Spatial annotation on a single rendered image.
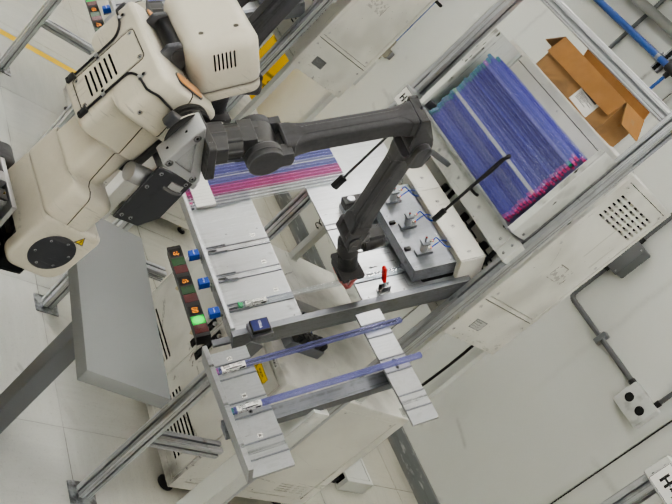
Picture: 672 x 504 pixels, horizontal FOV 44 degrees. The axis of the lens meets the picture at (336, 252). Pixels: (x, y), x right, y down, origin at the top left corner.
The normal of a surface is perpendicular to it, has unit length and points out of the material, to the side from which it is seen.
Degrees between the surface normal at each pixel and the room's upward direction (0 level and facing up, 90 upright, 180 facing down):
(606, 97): 76
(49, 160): 82
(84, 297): 0
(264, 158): 98
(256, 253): 42
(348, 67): 90
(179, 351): 90
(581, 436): 90
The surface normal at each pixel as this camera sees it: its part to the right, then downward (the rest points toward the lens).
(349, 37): 0.36, 0.70
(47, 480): 0.70, -0.64
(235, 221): 0.10, -0.68
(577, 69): -0.48, -0.38
